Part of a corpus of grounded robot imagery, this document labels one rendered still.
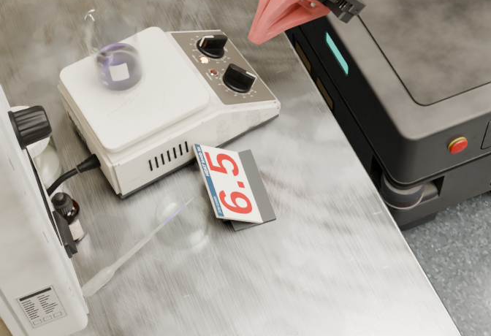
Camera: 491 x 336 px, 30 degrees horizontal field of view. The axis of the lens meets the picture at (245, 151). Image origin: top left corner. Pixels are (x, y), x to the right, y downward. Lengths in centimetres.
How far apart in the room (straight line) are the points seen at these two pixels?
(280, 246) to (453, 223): 93
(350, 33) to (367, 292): 78
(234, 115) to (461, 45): 72
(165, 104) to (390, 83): 69
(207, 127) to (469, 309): 92
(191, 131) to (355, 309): 24
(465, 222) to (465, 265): 9
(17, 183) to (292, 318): 57
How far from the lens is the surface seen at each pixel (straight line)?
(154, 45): 97
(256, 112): 97
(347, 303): 90
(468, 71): 157
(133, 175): 93
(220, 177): 93
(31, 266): 39
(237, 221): 93
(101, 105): 93
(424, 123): 150
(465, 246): 180
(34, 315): 43
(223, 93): 95
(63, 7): 115
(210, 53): 100
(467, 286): 176
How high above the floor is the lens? 157
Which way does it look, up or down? 56 degrees down
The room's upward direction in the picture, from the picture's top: 4 degrees counter-clockwise
